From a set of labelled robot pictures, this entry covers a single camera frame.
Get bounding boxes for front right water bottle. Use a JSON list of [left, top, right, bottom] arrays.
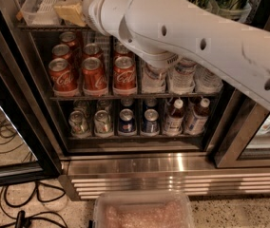
[[195, 66, 223, 94]]

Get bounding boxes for silver-green can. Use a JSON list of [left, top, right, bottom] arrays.
[[94, 110, 113, 138], [68, 110, 90, 138]]

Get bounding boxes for front right silver-green can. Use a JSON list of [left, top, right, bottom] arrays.
[[94, 110, 113, 138]]

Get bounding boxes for rear left coca-cola can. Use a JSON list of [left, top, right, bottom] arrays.
[[59, 31, 81, 51]]

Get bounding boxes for brown tea bottle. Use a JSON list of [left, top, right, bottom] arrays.
[[184, 98, 210, 135], [163, 98, 184, 136]]

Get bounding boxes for water bottle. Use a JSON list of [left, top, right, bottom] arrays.
[[195, 66, 223, 94], [168, 59, 197, 95], [142, 63, 167, 94]]

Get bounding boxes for clear plastic bin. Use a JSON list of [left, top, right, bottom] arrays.
[[93, 191, 195, 228]]

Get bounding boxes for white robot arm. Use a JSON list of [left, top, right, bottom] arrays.
[[80, 0, 270, 111]]

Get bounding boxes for green bamboo can right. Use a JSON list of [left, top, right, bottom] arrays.
[[210, 0, 255, 23]]

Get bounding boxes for front middle water bottle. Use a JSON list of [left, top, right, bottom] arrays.
[[168, 59, 197, 95]]

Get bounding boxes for left brown tea bottle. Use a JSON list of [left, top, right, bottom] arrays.
[[163, 98, 184, 136]]

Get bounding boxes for front middle coca-cola can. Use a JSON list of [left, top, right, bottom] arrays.
[[82, 57, 108, 96]]

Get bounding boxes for open glass fridge door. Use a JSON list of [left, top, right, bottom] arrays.
[[0, 26, 62, 188]]

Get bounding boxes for black floor cable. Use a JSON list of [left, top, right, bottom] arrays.
[[0, 180, 69, 228]]

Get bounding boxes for white empty shelf tray left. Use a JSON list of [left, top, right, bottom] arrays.
[[21, 0, 63, 26]]

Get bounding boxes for right brown tea bottle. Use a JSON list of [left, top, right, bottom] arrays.
[[184, 98, 210, 135]]

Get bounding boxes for coca-cola can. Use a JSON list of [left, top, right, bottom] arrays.
[[82, 57, 108, 96], [114, 44, 133, 58], [48, 58, 79, 97], [113, 56, 137, 95], [83, 43, 104, 61], [59, 31, 81, 51], [51, 44, 76, 67]]

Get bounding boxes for front left silver-green can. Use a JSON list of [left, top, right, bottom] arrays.
[[68, 110, 90, 138]]

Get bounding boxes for front left water bottle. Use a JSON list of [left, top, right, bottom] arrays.
[[142, 63, 167, 94]]

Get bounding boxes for stainless fridge base grille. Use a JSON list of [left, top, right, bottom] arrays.
[[59, 153, 270, 200]]

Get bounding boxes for right fridge door frame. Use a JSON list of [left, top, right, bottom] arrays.
[[205, 87, 270, 168]]

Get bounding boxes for front right coca-cola can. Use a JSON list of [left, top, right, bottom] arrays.
[[113, 56, 137, 95]]

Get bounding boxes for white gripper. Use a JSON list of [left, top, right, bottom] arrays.
[[53, 0, 129, 36]]

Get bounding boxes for front left pepsi can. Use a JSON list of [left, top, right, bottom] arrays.
[[118, 108, 136, 136]]

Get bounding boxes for front right pepsi can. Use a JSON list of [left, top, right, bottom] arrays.
[[142, 109, 160, 136]]

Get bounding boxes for pepsi can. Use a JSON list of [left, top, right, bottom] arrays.
[[142, 109, 160, 136], [118, 108, 136, 136]]

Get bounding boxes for front left coca-cola can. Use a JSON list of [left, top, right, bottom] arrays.
[[48, 58, 79, 97]]

